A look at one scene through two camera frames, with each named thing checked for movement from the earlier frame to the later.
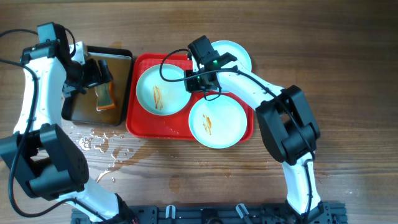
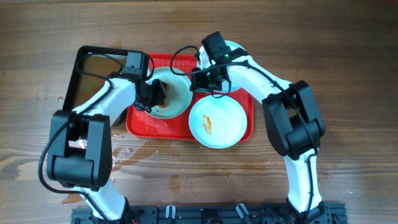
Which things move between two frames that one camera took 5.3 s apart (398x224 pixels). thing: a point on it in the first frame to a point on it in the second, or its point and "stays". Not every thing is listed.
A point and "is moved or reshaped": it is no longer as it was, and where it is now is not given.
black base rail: [326, 213] stays
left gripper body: [84, 74] to [155, 91]
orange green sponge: [105, 99] is moved or reshaped
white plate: [219, 123] stays
